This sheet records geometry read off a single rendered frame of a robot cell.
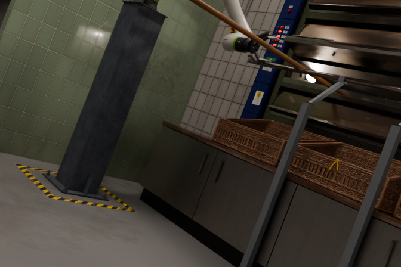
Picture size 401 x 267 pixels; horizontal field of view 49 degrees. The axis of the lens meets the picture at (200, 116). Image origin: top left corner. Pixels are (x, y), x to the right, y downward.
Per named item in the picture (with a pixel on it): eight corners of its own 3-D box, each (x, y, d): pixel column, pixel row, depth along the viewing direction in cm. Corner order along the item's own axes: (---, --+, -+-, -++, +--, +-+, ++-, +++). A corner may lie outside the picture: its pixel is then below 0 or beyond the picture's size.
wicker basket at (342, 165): (324, 184, 268) (341, 142, 268) (417, 223, 226) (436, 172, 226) (279, 168, 235) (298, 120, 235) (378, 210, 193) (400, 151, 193)
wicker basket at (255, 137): (256, 156, 311) (271, 119, 312) (322, 183, 269) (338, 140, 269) (209, 139, 280) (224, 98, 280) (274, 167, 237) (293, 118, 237)
